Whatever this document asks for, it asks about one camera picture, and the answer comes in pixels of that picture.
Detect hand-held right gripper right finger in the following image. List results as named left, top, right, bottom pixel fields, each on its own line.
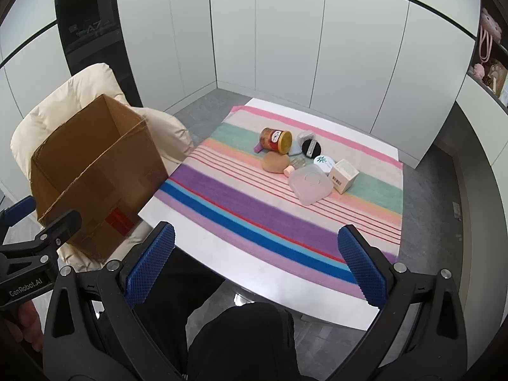
left=337, top=224, right=469, bottom=381

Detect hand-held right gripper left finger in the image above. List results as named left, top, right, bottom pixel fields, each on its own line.
left=43, top=221, right=187, bottom=381

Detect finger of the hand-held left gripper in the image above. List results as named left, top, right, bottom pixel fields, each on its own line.
left=0, top=196, right=37, bottom=233
left=20, top=210, right=82, bottom=263

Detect brown cardboard box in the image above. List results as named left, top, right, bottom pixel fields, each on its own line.
left=30, top=94, right=169, bottom=264

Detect white small carton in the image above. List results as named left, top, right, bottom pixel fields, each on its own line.
left=329, top=159, right=360, bottom=194

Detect translucent heart-shaped case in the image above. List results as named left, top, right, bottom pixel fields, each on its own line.
left=288, top=166, right=333, bottom=206

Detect white round jar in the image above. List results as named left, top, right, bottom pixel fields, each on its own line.
left=313, top=155, right=337, bottom=176

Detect pink capped bottle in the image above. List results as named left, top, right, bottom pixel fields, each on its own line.
left=283, top=157, right=306, bottom=175

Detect black powder puff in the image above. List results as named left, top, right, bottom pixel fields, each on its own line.
left=300, top=137, right=323, bottom=157

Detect tan makeup sponge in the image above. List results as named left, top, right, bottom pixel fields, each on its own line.
left=262, top=151, right=292, bottom=174

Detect red can with gold lid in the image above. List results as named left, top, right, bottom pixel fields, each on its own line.
left=259, top=127, right=293, bottom=155

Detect person's left hand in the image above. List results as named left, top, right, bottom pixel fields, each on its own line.
left=0, top=301, right=44, bottom=354

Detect person's black trousers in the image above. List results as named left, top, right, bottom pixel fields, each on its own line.
left=133, top=246, right=298, bottom=381

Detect cream puffer jacket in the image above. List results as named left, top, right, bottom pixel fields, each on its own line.
left=10, top=63, right=195, bottom=278

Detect striped blanket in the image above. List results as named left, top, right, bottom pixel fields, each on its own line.
left=153, top=105, right=404, bottom=310

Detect pink bag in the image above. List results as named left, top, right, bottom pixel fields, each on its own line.
left=478, top=8, right=503, bottom=64

